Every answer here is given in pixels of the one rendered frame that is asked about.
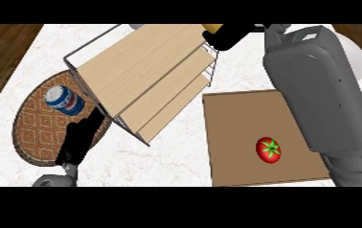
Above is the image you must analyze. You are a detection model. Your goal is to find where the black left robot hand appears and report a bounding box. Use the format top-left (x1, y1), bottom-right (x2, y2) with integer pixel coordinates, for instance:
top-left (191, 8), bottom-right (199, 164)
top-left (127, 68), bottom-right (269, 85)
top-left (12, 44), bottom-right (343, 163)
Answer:
top-left (53, 106), bottom-right (106, 167)

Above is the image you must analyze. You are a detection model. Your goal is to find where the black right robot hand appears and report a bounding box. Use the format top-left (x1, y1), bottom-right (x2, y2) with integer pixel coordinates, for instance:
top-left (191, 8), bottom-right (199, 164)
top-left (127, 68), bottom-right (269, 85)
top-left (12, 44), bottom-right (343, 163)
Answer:
top-left (201, 24), bottom-right (269, 52)

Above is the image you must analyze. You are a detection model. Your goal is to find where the yellow lemon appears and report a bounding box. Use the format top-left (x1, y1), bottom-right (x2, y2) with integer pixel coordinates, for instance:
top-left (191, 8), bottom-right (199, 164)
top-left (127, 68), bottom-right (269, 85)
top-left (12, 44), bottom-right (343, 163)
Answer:
top-left (201, 24), bottom-right (224, 34)

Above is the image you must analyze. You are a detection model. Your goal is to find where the brown wooden tray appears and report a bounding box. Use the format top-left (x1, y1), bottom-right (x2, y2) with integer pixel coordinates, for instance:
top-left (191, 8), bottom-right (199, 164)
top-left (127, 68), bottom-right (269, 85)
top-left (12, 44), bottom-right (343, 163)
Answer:
top-left (201, 89), bottom-right (332, 188)

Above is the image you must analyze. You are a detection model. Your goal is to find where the brown patterned oval placemat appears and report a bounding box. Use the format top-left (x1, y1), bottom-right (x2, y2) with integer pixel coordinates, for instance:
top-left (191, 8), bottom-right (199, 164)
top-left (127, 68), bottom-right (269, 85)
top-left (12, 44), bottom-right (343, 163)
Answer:
top-left (13, 69), bottom-right (114, 168)

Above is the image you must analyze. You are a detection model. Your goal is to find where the blue and white can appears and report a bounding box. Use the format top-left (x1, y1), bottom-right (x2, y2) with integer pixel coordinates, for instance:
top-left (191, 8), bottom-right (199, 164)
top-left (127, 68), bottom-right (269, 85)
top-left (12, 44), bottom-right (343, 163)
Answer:
top-left (44, 84), bottom-right (87, 117)

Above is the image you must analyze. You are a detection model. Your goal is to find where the red tomato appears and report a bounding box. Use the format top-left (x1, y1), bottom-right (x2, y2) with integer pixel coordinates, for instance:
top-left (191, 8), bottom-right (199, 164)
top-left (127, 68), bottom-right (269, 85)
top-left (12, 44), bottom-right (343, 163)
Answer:
top-left (254, 136), bottom-right (282, 165)

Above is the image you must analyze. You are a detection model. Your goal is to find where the wooden tiered wire shelf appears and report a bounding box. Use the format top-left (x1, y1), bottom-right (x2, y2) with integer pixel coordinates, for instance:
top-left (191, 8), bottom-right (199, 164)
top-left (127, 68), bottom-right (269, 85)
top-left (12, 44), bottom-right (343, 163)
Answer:
top-left (62, 24), bottom-right (220, 148)

